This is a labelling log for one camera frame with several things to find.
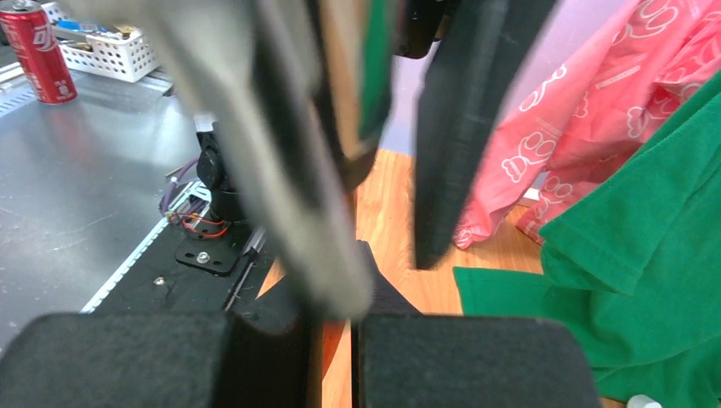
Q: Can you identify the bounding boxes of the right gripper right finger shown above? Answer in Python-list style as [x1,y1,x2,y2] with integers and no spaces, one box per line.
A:
[351,241,600,407]

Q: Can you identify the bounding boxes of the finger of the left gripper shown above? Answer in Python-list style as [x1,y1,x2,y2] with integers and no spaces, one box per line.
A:
[414,1,555,269]

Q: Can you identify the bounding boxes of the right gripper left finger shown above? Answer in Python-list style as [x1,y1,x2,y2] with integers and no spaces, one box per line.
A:
[1,279,322,407]

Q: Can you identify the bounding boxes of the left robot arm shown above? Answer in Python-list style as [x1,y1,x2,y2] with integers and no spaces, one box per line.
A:
[65,1,555,320]

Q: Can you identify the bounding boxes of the pink patterned garment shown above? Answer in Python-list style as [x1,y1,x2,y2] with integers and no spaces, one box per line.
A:
[453,1,720,249]

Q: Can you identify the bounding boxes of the green t-shirt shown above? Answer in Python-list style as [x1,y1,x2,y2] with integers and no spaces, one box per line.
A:
[454,76,720,407]

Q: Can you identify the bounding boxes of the white plastic basket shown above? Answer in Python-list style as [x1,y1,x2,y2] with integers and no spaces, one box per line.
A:
[43,2,160,83]

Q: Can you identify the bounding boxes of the red soda can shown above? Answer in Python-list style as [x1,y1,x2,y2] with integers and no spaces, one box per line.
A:
[1,1,77,105]

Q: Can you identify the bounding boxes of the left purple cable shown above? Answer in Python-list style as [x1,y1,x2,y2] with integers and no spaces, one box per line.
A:
[160,157,202,218]

